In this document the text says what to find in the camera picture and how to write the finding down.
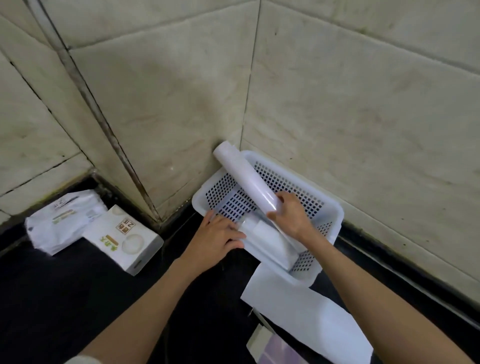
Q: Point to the person's left hand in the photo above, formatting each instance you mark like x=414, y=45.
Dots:
x=213, y=240

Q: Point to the purple cardboard box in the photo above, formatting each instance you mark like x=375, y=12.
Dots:
x=277, y=352

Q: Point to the person's right hand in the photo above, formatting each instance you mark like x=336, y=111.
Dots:
x=294, y=219

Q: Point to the soft white tissue pack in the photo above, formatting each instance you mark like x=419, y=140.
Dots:
x=56, y=225

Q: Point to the white plastic basket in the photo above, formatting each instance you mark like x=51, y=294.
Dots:
x=330, y=213

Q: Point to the white tissue box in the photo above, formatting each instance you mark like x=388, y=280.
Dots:
x=123, y=240

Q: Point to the white shirt sleeve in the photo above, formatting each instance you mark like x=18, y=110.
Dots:
x=82, y=360

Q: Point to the small white bag roll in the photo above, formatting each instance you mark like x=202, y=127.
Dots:
x=270, y=243

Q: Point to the smooth white plastic wrap roll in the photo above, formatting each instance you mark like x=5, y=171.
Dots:
x=243, y=172

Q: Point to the person's left forearm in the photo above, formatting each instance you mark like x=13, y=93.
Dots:
x=146, y=315

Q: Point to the black countertop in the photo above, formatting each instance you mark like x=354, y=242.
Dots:
x=56, y=300

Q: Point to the white paper sheet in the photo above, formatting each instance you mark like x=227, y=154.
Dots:
x=307, y=315

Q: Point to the person's right forearm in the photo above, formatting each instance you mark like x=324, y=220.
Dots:
x=382, y=307

